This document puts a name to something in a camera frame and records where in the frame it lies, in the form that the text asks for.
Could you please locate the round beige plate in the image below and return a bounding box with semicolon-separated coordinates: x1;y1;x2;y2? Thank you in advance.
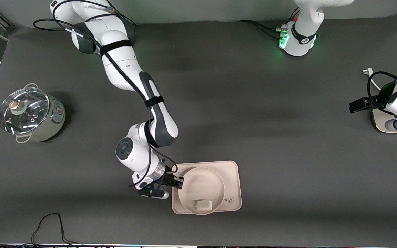
177;167;225;216

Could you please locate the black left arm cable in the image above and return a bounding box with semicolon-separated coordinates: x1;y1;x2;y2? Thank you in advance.
367;71;397;115

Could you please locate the white steamed bun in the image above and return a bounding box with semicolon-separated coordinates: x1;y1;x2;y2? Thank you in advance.
195;200;213;211

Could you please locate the glass pot lid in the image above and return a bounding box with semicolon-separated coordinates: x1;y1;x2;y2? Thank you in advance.
0;87;50;135

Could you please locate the cream white toaster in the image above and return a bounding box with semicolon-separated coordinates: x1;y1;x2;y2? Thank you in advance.
371;108;397;134

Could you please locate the pale green electric pot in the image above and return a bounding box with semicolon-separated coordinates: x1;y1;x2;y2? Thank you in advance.
0;83;67;143

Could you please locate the white toaster power cable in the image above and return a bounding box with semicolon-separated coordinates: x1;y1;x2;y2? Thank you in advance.
362;68;383;92

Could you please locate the black loose cable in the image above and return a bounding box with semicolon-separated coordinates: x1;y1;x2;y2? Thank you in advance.
0;213;116;247

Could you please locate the beige tray with rabbit print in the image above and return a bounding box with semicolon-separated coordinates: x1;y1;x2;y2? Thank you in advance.
171;161;242;215

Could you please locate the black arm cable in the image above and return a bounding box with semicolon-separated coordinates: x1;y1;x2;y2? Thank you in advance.
32;0;179;188
367;71;397;115

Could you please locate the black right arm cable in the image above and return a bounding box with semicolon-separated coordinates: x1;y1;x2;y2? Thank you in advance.
32;0;179;188

